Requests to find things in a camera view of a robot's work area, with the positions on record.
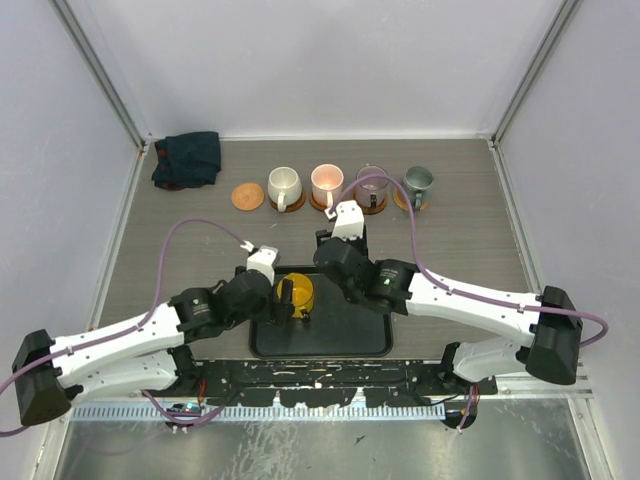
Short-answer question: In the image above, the yellow mug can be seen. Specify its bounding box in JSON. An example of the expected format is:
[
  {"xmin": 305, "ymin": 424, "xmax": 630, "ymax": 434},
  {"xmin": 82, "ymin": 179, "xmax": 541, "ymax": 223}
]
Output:
[{"xmin": 276, "ymin": 272, "xmax": 315, "ymax": 322}]

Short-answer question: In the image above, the brown wooden coaster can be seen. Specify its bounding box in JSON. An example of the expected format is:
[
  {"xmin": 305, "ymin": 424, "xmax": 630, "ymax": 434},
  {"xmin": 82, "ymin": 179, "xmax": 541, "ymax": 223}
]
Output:
[
  {"xmin": 269, "ymin": 191, "xmax": 306, "ymax": 213},
  {"xmin": 310, "ymin": 192, "xmax": 343, "ymax": 212},
  {"xmin": 352, "ymin": 193, "xmax": 388, "ymax": 215}
]

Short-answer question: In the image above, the purple glass cup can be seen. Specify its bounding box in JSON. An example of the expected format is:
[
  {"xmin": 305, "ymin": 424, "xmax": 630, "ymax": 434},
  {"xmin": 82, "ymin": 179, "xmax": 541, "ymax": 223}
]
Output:
[{"xmin": 354, "ymin": 166, "xmax": 388, "ymax": 198}]

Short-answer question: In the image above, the woven rattan coaster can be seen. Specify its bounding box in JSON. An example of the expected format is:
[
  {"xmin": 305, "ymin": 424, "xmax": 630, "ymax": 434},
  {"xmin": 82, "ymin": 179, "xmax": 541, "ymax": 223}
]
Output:
[
  {"xmin": 393, "ymin": 187, "xmax": 431, "ymax": 212},
  {"xmin": 231, "ymin": 182, "xmax": 265, "ymax": 211}
]

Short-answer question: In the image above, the pink ceramic mug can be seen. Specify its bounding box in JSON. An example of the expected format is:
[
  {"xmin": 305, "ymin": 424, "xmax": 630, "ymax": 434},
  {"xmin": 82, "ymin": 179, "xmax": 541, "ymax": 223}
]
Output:
[{"xmin": 311, "ymin": 164, "xmax": 344, "ymax": 205}]

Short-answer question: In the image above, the white ceramic mug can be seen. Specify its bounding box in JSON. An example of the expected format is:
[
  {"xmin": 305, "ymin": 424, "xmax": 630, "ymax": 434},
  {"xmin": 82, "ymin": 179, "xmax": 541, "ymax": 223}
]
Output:
[{"xmin": 267, "ymin": 166, "xmax": 303, "ymax": 213}]

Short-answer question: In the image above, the grey ceramic mug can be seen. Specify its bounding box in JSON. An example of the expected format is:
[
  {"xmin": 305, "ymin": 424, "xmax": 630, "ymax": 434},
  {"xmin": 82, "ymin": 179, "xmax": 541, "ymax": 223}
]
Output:
[{"xmin": 402, "ymin": 166, "xmax": 434, "ymax": 211}]

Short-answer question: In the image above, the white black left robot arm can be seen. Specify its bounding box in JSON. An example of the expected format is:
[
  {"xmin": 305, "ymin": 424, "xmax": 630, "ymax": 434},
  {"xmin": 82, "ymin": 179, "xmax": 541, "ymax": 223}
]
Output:
[{"xmin": 9, "ymin": 270, "xmax": 295, "ymax": 428}]

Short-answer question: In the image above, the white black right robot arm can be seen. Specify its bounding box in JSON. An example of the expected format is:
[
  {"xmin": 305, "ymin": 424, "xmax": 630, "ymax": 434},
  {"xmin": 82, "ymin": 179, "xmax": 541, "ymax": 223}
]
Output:
[{"xmin": 313, "ymin": 230, "xmax": 583, "ymax": 394}]

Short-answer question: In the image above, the black plastic tray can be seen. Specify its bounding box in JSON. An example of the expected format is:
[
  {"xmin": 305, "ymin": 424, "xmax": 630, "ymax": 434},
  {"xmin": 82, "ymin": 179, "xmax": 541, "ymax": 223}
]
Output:
[{"xmin": 249, "ymin": 265, "xmax": 393, "ymax": 359}]

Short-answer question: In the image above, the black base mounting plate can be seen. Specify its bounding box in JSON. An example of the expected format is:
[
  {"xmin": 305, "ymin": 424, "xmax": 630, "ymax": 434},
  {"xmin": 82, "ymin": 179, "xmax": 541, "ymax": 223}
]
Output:
[{"xmin": 150, "ymin": 360, "xmax": 469, "ymax": 408}]

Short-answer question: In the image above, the dark blue folded cloth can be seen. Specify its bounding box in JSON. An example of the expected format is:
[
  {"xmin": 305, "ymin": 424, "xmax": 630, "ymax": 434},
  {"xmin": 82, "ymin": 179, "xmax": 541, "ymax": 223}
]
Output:
[{"xmin": 151, "ymin": 131, "xmax": 222, "ymax": 191}]

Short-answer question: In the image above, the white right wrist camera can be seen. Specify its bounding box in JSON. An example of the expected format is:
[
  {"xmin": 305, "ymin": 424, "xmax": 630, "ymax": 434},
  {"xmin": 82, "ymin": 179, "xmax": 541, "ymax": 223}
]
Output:
[{"xmin": 324, "ymin": 200, "xmax": 365, "ymax": 241}]

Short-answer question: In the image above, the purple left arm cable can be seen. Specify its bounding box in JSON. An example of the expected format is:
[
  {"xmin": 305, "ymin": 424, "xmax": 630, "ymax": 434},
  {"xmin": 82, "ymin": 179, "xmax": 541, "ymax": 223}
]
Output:
[{"xmin": 0, "ymin": 217, "xmax": 256, "ymax": 439}]

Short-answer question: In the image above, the white slotted cable duct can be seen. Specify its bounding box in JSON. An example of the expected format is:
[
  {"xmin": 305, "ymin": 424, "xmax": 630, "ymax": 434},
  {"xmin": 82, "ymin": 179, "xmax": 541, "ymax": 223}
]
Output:
[{"xmin": 70, "ymin": 400, "xmax": 446, "ymax": 422}]

